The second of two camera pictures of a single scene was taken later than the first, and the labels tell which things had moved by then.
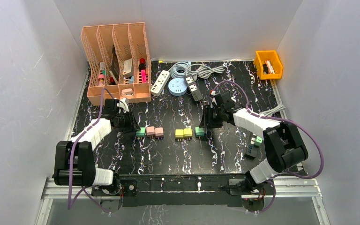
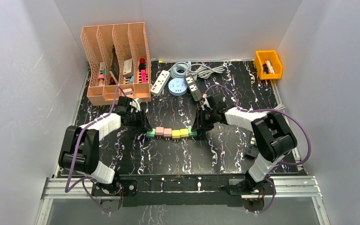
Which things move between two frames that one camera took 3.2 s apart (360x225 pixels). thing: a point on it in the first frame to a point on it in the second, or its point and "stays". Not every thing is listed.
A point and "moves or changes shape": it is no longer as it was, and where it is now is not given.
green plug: [199, 132] moves or changes shape
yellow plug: [187, 132] moves or changes shape
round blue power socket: [177, 86] stays
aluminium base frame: [295, 188] stays
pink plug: [159, 132] to [167, 133]
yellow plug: [179, 134] moves or changes shape
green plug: [140, 133] to [151, 134]
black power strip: [252, 149] stays
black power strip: [193, 87] stays
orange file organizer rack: [119, 62] stays
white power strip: [158, 86] stays
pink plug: [150, 131] moves or changes shape
